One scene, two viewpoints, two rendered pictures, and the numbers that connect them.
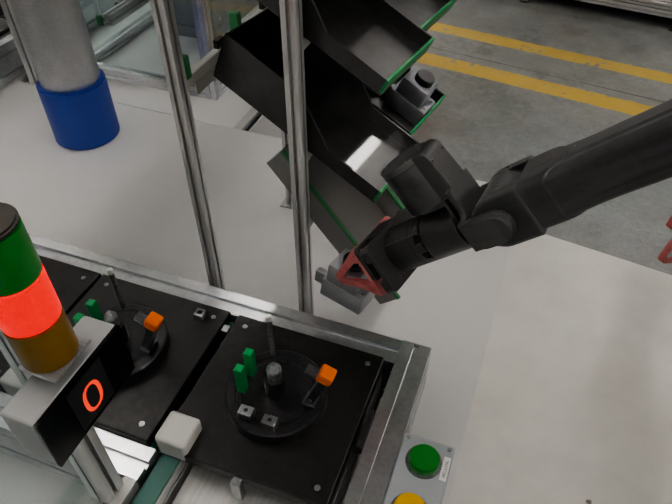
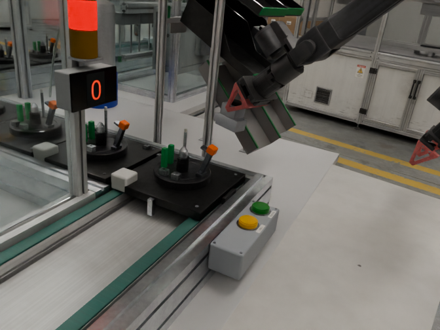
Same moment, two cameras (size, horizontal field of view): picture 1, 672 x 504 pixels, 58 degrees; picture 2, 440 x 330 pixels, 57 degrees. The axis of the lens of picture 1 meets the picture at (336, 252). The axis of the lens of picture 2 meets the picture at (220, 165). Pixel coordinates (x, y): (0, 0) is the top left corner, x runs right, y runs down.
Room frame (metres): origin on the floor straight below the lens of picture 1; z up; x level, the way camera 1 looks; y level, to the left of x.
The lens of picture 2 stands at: (-0.40, -0.07, 1.41)
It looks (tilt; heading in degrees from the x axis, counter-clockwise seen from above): 24 degrees down; 4
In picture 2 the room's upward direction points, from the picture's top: 6 degrees clockwise
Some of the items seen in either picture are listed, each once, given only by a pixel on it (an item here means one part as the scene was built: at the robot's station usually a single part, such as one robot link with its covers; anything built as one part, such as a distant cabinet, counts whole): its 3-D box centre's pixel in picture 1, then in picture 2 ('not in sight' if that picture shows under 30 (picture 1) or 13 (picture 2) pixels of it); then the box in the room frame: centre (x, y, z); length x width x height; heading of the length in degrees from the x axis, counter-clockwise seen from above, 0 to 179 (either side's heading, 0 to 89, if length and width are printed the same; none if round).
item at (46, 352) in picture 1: (41, 334); (83, 42); (0.34, 0.26, 1.28); 0.05 x 0.05 x 0.05
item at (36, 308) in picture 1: (20, 296); (82, 14); (0.34, 0.26, 1.33); 0.05 x 0.05 x 0.05
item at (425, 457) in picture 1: (423, 461); (260, 209); (0.38, -0.11, 0.96); 0.04 x 0.04 x 0.02
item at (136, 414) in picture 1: (114, 329); (100, 135); (0.56, 0.32, 1.01); 0.24 x 0.24 x 0.13; 70
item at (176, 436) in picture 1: (179, 435); (124, 180); (0.42, 0.21, 0.97); 0.05 x 0.05 x 0.04; 70
